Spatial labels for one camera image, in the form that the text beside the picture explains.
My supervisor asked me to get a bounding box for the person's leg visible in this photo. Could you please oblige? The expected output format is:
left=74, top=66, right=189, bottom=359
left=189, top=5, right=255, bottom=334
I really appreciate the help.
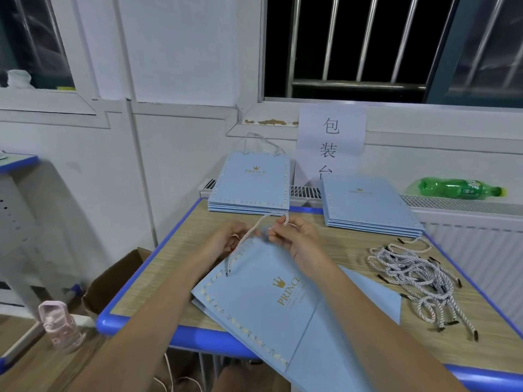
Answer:
left=214, top=363, right=271, bottom=392

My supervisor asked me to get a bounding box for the green plastic bottle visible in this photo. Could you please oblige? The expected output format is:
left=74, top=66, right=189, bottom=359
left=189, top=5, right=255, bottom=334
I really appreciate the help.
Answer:
left=418, top=177, right=505, bottom=201

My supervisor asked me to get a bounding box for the metal window grille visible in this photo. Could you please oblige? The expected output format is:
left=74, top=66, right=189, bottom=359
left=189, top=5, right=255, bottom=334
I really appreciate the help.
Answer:
left=263, top=0, right=454, bottom=103

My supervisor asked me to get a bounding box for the stack of blue paper bags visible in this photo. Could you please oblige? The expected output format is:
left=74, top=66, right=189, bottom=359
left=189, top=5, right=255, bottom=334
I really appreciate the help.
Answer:
left=320, top=174, right=426, bottom=239

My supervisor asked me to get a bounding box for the pile of white twisted ropes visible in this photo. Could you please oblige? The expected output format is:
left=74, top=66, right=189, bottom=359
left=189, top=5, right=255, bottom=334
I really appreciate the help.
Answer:
left=366, top=238, right=479, bottom=340

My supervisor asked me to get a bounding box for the white framed window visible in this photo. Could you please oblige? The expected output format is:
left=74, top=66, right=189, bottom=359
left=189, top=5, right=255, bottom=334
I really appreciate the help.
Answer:
left=0, top=0, right=109, bottom=127

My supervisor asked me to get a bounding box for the white paper sign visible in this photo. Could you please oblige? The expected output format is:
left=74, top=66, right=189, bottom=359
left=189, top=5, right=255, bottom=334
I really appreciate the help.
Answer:
left=296, top=104, right=367, bottom=185

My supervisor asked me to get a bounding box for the person's left forearm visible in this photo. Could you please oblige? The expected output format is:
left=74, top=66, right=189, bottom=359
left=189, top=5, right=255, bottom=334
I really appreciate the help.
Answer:
left=65, top=255, right=222, bottom=392

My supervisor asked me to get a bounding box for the small white container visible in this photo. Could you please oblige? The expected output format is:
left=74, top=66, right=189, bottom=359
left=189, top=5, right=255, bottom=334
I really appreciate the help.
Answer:
left=4, top=69, right=34, bottom=89

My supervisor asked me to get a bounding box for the blue-edged wooden desk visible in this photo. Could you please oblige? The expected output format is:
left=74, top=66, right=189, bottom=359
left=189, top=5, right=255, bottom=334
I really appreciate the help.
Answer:
left=96, top=198, right=523, bottom=392

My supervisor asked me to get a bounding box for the white black-tipped rope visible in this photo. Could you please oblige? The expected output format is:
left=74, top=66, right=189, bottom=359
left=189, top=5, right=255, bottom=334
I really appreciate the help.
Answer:
left=244, top=133, right=288, bottom=158
left=222, top=212, right=291, bottom=276

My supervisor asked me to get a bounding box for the person's right hand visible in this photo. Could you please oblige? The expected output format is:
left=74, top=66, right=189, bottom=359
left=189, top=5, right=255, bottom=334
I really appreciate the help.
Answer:
left=268, top=215, right=332, bottom=278

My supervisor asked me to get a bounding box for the brown cardboard box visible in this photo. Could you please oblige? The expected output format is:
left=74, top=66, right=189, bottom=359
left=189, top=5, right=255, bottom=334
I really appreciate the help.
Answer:
left=82, top=247, right=152, bottom=315

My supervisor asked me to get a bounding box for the person's left hand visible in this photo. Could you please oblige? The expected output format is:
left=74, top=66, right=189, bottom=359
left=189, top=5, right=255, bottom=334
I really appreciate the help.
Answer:
left=196, top=220, right=253, bottom=266

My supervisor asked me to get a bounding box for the person's right forearm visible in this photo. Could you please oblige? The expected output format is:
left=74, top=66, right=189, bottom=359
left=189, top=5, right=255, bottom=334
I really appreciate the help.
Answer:
left=314, top=261, right=467, bottom=392

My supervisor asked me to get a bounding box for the teal framed sliding window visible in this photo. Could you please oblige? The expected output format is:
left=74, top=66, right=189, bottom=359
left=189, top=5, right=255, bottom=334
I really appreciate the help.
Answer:
left=427, top=0, right=523, bottom=108

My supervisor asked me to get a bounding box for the grey metal desk blue edge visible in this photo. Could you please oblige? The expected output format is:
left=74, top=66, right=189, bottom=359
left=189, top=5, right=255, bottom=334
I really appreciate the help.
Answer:
left=0, top=153, right=87, bottom=372

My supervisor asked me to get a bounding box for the stack of finished blue bags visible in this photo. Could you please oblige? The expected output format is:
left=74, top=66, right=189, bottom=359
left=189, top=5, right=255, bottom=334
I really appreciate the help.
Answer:
left=190, top=232, right=403, bottom=392

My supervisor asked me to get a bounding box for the white cable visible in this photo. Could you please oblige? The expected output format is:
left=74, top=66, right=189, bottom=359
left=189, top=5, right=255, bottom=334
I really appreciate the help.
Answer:
left=151, top=351, right=205, bottom=392

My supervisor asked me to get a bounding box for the pink water bottle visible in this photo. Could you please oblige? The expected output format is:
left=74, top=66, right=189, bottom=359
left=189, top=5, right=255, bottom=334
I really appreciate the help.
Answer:
left=38, top=300, right=85, bottom=352

